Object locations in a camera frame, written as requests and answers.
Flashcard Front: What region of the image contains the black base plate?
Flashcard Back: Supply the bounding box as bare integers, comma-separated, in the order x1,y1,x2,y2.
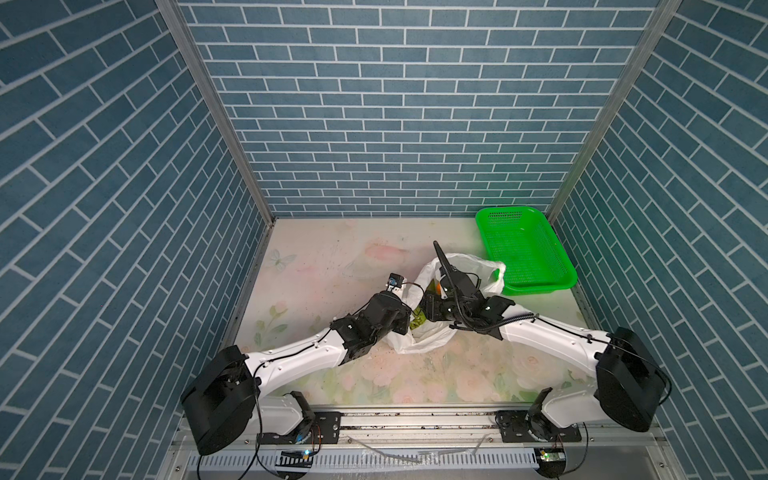
494,410,582,443
258,411,342,445

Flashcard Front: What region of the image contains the aluminium front rail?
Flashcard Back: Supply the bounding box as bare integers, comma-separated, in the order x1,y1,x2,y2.
157,405,684,479

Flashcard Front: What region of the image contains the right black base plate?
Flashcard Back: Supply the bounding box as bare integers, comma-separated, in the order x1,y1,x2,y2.
494,410,582,443

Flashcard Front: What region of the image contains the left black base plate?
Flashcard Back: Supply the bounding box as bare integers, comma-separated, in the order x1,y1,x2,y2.
258,411,342,445

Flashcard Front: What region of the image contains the green fruit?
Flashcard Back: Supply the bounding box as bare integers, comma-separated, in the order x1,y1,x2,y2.
409,307,427,330

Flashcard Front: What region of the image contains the green plastic basket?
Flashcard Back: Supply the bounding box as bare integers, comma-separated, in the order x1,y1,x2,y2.
475,206,578,296

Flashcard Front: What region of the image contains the white slotted cable duct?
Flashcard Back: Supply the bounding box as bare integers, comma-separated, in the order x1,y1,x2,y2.
188,446,539,474

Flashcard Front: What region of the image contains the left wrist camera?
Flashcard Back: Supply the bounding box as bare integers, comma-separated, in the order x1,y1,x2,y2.
386,273,405,291

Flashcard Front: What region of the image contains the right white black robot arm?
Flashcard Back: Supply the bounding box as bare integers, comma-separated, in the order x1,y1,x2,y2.
423,245,672,441

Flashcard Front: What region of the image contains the white plastic bag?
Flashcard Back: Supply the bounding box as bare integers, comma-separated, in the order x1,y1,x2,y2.
384,253,506,355

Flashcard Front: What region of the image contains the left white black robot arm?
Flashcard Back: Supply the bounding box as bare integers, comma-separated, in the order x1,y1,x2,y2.
180,287,411,456

